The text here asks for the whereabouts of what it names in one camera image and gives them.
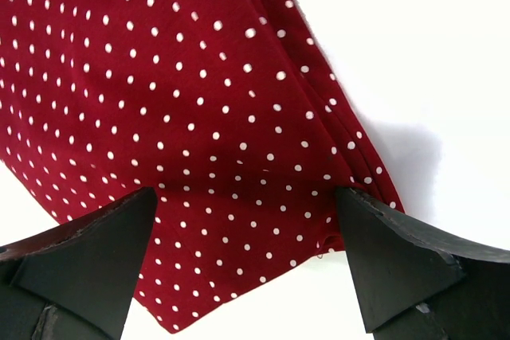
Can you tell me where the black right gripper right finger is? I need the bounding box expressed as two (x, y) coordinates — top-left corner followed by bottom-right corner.
(335, 188), (509, 339)

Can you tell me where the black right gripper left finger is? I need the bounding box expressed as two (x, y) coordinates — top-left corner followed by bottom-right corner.
(1, 187), (157, 339)

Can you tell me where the red polka dot skirt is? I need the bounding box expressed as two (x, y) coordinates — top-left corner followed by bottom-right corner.
(1, 0), (402, 334)

